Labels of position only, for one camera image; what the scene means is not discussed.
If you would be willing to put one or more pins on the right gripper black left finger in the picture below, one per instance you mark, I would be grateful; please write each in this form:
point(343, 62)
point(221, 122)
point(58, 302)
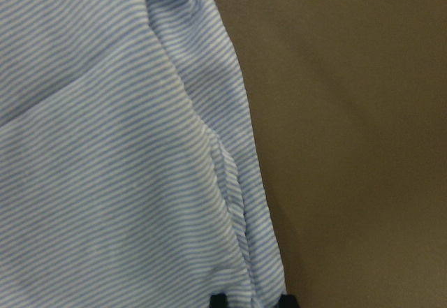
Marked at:
point(218, 301)

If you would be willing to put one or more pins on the light blue striped shirt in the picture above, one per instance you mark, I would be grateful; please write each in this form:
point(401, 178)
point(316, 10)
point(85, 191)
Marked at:
point(129, 173)

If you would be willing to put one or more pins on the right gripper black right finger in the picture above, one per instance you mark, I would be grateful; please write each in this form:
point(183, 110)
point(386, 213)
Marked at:
point(288, 301)

